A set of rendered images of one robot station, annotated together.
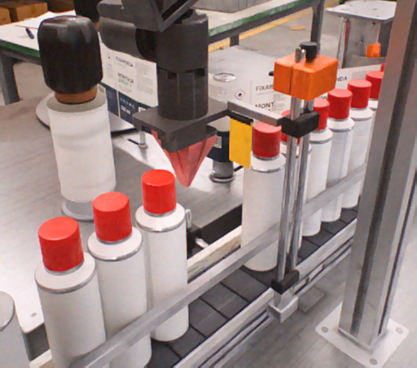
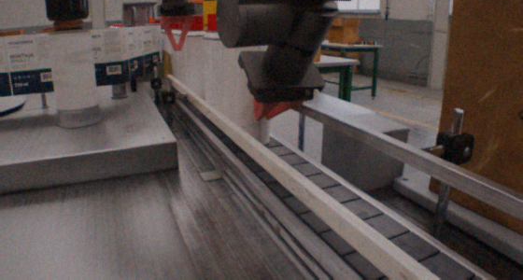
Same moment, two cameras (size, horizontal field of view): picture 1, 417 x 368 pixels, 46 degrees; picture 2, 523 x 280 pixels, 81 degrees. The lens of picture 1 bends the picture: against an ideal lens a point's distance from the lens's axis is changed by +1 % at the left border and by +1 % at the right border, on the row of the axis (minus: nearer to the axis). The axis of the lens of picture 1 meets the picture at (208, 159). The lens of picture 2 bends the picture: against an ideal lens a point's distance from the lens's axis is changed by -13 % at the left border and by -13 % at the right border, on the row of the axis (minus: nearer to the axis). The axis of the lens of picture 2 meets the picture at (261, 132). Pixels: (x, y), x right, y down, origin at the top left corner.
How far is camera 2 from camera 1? 0.72 m
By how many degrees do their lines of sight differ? 63
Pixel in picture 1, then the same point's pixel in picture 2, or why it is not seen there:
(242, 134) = (211, 7)
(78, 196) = (88, 104)
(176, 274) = not seen: hidden behind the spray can
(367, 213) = not seen: hidden behind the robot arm
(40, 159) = not seen: outside the picture
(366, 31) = (140, 13)
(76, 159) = (87, 71)
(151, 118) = (175, 2)
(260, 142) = (200, 21)
